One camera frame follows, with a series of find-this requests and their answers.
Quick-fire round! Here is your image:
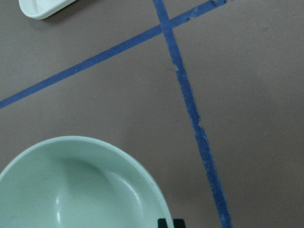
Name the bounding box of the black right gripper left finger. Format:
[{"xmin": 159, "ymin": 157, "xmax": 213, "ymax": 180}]
[{"xmin": 157, "ymin": 218, "xmax": 167, "ymax": 228}]

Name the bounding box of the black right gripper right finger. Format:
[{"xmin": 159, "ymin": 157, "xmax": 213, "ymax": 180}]
[{"xmin": 173, "ymin": 218, "xmax": 185, "ymax": 228}]

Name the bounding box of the mint green bowl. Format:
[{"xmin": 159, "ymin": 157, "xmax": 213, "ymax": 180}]
[{"xmin": 0, "ymin": 136, "xmax": 173, "ymax": 228}]

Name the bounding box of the white bear serving tray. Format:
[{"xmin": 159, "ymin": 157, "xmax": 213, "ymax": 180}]
[{"xmin": 18, "ymin": 0, "xmax": 75, "ymax": 19}]

